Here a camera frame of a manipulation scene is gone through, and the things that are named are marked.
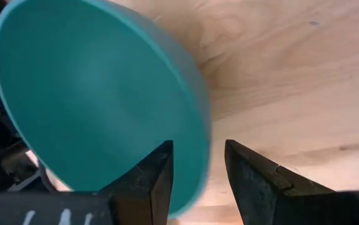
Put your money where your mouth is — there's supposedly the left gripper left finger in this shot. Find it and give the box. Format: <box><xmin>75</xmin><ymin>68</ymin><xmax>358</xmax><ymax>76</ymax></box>
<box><xmin>99</xmin><ymin>140</ymin><xmax>174</xmax><ymax>225</ymax></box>

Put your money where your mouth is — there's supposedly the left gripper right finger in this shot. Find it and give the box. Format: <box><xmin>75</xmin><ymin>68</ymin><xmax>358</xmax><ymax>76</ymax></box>
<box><xmin>225</xmin><ymin>139</ymin><xmax>339</xmax><ymax>225</ymax></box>

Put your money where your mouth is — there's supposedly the teal bowl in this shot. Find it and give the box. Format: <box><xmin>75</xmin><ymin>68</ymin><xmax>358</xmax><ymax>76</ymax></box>
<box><xmin>0</xmin><ymin>0</ymin><xmax>213</xmax><ymax>219</ymax></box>

